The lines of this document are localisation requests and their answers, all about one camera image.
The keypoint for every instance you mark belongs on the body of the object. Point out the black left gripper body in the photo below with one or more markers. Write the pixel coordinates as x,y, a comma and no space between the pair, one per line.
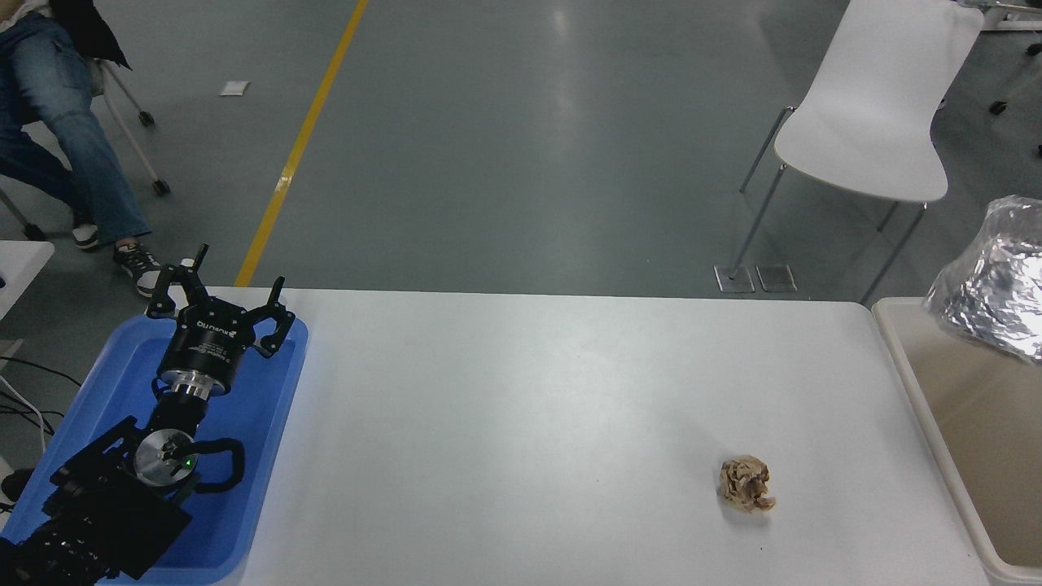
207,347

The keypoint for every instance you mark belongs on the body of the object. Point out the silver foil tray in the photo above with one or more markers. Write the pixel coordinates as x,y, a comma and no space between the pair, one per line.
993,277

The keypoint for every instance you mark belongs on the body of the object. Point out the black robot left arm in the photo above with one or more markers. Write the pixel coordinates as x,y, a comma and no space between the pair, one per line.
106,505

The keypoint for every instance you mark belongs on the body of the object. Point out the grey metal floor plate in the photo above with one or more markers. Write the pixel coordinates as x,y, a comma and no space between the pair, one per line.
735,278
776,277

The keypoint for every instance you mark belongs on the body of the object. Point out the blue plastic tray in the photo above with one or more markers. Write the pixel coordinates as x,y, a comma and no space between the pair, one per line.
269,407

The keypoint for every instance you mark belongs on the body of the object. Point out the white side table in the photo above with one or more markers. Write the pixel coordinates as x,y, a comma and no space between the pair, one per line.
20,262

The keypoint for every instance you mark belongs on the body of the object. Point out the white paper scrap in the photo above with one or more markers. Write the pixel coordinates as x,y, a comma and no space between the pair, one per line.
234,89

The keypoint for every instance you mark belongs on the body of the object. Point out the white wheeled chair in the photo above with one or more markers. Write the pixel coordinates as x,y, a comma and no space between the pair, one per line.
99,75

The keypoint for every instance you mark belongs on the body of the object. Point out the person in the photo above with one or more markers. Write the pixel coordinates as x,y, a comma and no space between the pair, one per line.
57,89

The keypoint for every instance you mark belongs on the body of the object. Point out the black round foot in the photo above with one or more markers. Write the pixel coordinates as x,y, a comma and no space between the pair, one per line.
18,483

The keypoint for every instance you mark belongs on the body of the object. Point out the black jacket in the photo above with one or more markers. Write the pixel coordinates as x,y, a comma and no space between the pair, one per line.
85,28

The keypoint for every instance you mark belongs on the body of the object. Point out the crumpled tan paper ball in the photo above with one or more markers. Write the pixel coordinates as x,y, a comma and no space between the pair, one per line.
747,486

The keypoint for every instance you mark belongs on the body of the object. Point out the white chair with metal legs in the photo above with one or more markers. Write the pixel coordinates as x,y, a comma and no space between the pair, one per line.
879,98

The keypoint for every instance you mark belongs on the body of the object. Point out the large pale bin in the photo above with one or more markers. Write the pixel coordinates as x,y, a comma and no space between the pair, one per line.
977,456

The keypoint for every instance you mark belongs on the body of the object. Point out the chair base with black casters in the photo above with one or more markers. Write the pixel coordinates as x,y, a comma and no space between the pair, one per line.
997,107

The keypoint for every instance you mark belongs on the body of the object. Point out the white metal frame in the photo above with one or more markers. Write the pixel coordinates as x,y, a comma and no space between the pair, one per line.
1017,27

